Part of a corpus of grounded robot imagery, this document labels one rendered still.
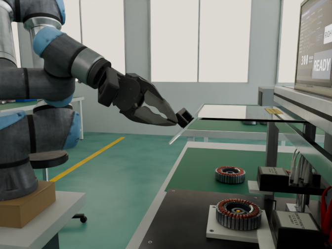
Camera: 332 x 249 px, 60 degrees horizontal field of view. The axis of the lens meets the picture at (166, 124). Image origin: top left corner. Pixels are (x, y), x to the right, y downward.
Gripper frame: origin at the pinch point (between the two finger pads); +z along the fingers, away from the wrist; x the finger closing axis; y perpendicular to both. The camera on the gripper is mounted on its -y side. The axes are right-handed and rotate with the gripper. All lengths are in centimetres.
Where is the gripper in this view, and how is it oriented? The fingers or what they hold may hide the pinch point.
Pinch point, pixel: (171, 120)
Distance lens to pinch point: 60.9
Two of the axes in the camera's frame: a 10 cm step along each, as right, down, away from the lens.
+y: 2.1, -1.7, 9.6
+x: -4.9, 8.3, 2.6
